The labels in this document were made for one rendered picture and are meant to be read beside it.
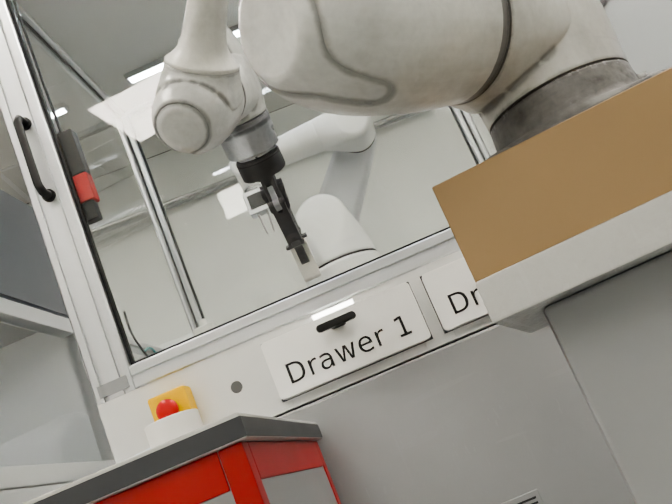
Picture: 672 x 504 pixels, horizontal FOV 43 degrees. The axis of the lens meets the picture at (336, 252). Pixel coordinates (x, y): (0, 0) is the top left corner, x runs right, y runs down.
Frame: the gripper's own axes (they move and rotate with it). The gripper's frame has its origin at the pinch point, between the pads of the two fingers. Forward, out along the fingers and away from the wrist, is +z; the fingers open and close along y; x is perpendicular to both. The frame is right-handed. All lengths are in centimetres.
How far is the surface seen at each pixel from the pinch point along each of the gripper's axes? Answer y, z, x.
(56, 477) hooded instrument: 46, 43, 79
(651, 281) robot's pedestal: -70, -12, -31
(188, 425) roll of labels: -42.3, -2.0, 18.6
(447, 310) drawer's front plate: 0.5, 19.6, -19.2
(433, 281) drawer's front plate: 3.8, 14.8, -19.0
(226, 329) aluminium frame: 9.5, 9.9, 19.2
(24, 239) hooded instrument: 108, 0, 79
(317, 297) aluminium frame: 9.2, 11.1, 1.4
